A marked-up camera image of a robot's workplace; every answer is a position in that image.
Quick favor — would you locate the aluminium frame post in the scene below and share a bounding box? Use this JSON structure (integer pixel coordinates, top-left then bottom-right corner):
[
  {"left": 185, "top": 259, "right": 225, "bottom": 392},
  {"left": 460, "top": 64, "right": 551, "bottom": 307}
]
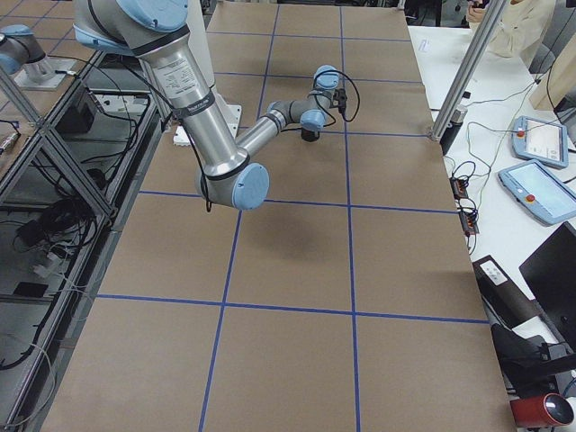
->
[{"left": 428, "top": 0, "right": 507, "bottom": 141}]

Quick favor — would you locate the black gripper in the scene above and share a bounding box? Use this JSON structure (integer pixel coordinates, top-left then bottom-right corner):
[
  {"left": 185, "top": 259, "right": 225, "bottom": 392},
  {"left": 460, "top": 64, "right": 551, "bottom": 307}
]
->
[{"left": 301, "top": 129, "right": 320, "bottom": 142}]

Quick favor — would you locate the red cylindrical speaker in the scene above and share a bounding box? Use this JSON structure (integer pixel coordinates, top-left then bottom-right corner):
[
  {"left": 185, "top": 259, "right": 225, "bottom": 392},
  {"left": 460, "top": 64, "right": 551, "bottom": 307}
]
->
[{"left": 509, "top": 393, "right": 575, "bottom": 428}]

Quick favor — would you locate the orange USB hub far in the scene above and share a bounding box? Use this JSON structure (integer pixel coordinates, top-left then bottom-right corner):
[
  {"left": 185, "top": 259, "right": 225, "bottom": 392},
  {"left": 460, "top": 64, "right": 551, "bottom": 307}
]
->
[{"left": 449, "top": 177, "right": 469, "bottom": 200}]

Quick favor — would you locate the orange usb hub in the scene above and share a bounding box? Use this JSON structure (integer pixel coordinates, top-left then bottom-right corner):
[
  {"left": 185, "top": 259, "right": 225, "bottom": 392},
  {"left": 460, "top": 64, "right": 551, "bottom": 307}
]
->
[
  {"left": 449, "top": 177, "right": 469, "bottom": 200},
  {"left": 458, "top": 208, "right": 480, "bottom": 237}
]

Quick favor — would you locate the aluminium frame rack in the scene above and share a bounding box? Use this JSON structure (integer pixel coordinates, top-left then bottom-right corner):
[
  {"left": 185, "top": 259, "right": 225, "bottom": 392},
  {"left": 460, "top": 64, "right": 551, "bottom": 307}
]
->
[{"left": 1, "top": 55, "right": 167, "bottom": 431}]

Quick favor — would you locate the black monitor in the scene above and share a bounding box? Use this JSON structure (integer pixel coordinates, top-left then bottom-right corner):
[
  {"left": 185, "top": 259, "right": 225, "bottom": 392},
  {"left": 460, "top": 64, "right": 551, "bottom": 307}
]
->
[{"left": 519, "top": 222, "right": 575, "bottom": 349}]

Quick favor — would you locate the far teach pendant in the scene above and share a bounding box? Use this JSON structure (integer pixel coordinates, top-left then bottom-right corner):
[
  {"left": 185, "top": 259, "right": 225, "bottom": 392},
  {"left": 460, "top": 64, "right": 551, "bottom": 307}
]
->
[{"left": 511, "top": 116, "right": 569, "bottom": 169}]

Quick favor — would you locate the seated person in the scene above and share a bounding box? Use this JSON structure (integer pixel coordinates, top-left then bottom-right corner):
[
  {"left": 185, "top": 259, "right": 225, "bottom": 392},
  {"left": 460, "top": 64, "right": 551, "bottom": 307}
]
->
[{"left": 489, "top": 0, "right": 555, "bottom": 67}]

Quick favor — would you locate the orange USB hub near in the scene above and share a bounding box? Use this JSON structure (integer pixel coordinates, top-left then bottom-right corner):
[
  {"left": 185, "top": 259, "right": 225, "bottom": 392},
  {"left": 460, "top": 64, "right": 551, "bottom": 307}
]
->
[{"left": 458, "top": 208, "right": 480, "bottom": 237}]

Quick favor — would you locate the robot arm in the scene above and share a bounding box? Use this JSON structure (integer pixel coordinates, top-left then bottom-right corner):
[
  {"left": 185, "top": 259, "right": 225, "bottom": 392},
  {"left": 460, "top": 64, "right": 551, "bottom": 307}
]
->
[{"left": 74, "top": 1, "right": 339, "bottom": 211}]

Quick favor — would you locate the near teach pendant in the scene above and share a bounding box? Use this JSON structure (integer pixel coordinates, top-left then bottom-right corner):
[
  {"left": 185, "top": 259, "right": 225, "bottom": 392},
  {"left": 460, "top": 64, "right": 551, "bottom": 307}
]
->
[{"left": 498, "top": 159, "right": 575, "bottom": 226}]

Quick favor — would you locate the brown paper table mat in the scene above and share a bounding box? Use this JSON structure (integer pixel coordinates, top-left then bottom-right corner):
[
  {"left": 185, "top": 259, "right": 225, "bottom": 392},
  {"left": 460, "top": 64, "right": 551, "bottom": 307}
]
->
[{"left": 42, "top": 3, "right": 515, "bottom": 431}]

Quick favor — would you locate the teach pendant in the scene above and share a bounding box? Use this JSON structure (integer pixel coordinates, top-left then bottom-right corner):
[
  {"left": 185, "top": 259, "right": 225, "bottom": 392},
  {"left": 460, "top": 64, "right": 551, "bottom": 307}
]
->
[
  {"left": 498, "top": 159, "right": 575, "bottom": 226},
  {"left": 511, "top": 116, "right": 569, "bottom": 169}
]

